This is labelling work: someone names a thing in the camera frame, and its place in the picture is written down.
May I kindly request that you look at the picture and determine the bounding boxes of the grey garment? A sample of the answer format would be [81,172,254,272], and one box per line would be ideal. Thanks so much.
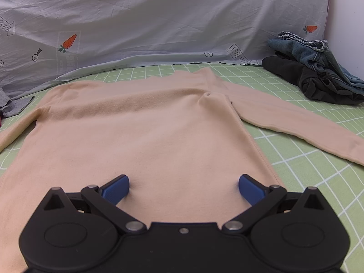
[0,88,35,118]

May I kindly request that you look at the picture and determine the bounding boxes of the folded black garment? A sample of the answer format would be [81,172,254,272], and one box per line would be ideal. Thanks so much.
[261,56,364,105]

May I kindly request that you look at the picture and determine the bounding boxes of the grey carrot-print blanket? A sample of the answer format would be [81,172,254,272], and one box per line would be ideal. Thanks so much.
[0,0,333,99]

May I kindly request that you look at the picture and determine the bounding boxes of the beige long-sleeve shirt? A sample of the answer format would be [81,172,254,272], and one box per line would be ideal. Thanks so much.
[0,68,364,273]

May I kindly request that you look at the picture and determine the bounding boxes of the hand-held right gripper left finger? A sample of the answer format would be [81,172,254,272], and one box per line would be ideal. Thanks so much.
[43,174,147,234]

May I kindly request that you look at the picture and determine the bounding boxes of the folded blue jeans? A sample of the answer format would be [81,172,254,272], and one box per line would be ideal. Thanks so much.
[268,31,364,95]

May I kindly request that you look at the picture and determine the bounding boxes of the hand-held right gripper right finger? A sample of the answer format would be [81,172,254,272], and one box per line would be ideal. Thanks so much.
[222,174,327,234]

